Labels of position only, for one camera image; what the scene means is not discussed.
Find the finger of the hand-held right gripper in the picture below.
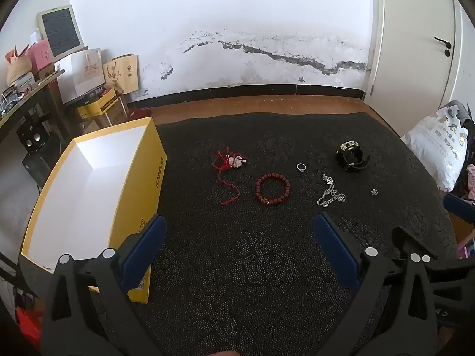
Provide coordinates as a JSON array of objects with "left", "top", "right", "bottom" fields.
[
  {"left": 443, "top": 193, "right": 475, "bottom": 226},
  {"left": 392, "top": 225, "right": 475, "bottom": 272}
]

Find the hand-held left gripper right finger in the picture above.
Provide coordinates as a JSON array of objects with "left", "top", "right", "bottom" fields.
[{"left": 313, "top": 212, "right": 438, "bottom": 356}]

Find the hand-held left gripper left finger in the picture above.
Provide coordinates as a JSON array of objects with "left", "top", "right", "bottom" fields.
[{"left": 42, "top": 213, "right": 167, "bottom": 356}]

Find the yellow cardboard box white inside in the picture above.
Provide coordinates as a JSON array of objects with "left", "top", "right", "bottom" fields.
[{"left": 20, "top": 117, "right": 167, "bottom": 303}]

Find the black wrist watch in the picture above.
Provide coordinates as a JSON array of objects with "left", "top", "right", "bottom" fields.
[{"left": 335, "top": 140, "right": 372, "bottom": 173}]

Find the dark red bead bracelet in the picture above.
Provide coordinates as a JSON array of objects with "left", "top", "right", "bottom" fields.
[{"left": 255, "top": 172, "right": 291, "bottom": 205}]

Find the red string bracelet with charm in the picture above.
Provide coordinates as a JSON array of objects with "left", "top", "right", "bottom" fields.
[{"left": 211, "top": 147, "right": 248, "bottom": 206}]

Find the pink cloth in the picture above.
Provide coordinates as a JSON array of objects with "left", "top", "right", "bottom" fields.
[{"left": 465, "top": 163, "right": 475, "bottom": 201}]

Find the white printed plastic bag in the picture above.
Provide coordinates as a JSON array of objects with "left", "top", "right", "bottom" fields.
[{"left": 401, "top": 106, "right": 472, "bottom": 192}]

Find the black computer tower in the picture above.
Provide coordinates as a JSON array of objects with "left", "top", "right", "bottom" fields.
[{"left": 21, "top": 133, "right": 65, "bottom": 193}]

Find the red plastic bag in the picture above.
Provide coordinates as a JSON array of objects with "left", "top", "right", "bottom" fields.
[{"left": 15, "top": 306, "right": 41, "bottom": 353}]

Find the brown cardboard box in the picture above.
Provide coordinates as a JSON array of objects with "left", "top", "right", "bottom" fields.
[{"left": 94, "top": 98, "right": 130, "bottom": 128}]

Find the yellow and black carton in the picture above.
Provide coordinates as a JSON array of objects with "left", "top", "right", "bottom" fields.
[{"left": 77, "top": 88, "right": 121, "bottom": 119}]

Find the black speaker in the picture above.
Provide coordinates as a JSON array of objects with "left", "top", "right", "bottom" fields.
[{"left": 17, "top": 117, "right": 50, "bottom": 149}]

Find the black flat box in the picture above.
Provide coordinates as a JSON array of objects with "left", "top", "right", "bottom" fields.
[{"left": 65, "top": 85, "right": 112, "bottom": 106}]

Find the white door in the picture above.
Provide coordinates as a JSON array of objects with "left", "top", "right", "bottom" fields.
[{"left": 365, "top": 0, "right": 475, "bottom": 127}]

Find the brown paper bag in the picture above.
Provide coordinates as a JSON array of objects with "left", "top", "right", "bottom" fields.
[{"left": 103, "top": 54, "right": 140, "bottom": 95}]

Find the white paper bag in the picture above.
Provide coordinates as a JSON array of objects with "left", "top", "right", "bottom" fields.
[{"left": 56, "top": 48, "right": 106, "bottom": 104}]

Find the black desk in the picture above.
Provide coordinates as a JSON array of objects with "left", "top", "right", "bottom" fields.
[{"left": 0, "top": 69, "right": 71, "bottom": 145}]

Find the pink box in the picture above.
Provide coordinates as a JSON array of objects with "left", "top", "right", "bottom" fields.
[{"left": 24, "top": 39, "right": 54, "bottom": 71}]

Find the white framed dark screen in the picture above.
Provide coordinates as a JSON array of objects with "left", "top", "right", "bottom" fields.
[{"left": 36, "top": 5, "right": 84, "bottom": 60}]

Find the silver chain necklace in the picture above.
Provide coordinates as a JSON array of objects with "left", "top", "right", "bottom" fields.
[{"left": 316, "top": 173, "right": 347, "bottom": 208}]

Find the black door handle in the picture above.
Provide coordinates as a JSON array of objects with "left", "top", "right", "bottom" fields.
[{"left": 434, "top": 37, "right": 452, "bottom": 57}]

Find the bundle of cables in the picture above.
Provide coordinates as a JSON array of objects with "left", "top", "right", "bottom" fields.
[{"left": 0, "top": 85, "right": 26, "bottom": 114}]

